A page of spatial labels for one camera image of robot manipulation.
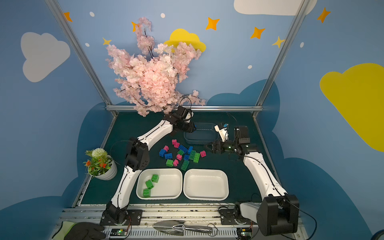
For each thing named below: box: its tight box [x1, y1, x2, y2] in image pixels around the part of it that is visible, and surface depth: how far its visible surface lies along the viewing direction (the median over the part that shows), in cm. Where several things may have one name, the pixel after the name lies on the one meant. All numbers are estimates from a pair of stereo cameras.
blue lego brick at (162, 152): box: [158, 148, 167, 157], surface depth 98 cm
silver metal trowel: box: [152, 220, 213, 236], surface depth 72 cm
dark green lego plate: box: [189, 150, 196, 161], surface depth 98 cm
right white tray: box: [183, 168, 230, 202], surface depth 87 cm
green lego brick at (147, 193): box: [143, 188, 151, 198], surface depth 80 cm
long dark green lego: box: [180, 160, 190, 171], surface depth 93 cm
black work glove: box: [64, 222, 106, 240], surface depth 71 cm
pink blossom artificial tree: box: [105, 16, 206, 117], surface depth 73 cm
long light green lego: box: [193, 152, 201, 164], surface depth 97 cm
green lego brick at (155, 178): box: [151, 174, 160, 183], surface depth 86 cm
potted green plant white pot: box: [83, 147, 118, 180], surface depth 80 cm
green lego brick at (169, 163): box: [165, 159, 174, 168], surface depth 93 cm
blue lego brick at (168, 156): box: [164, 153, 173, 160], surface depth 97 cm
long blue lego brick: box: [178, 144, 188, 154], surface depth 101 cm
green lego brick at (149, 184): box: [145, 179, 154, 190], surface depth 85 cm
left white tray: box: [136, 168, 183, 200], surface depth 86 cm
